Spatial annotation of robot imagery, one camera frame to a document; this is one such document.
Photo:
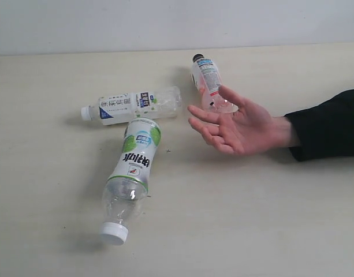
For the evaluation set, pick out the person's open bare hand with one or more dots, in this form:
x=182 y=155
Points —
x=248 y=131

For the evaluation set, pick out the pink drink bottle black cap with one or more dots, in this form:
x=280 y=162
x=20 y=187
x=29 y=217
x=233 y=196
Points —
x=207 y=80

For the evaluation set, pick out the jasmine tea bottle white cap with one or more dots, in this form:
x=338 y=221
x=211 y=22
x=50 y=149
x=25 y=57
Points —
x=123 y=108

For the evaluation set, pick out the green white label bottle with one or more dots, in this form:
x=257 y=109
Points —
x=127 y=186

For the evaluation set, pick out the black sleeved forearm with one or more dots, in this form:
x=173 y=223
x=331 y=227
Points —
x=326 y=130

